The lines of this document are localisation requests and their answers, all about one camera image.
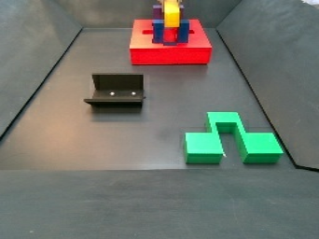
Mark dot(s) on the yellow long bar block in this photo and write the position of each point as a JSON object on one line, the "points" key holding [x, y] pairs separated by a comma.
{"points": [[172, 13]]}

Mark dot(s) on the black angle bracket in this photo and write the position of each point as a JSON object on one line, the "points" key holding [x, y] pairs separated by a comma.
{"points": [[117, 89]]}

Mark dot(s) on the blue U-shaped block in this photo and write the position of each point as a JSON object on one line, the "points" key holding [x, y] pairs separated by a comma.
{"points": [[170, 36]]}

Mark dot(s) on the red board base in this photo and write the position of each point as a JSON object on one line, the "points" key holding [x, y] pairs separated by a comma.
{"points": [[146, 52]]}

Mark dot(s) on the purple block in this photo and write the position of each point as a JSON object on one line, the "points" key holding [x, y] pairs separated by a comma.
{"points": [[158, 12]]}

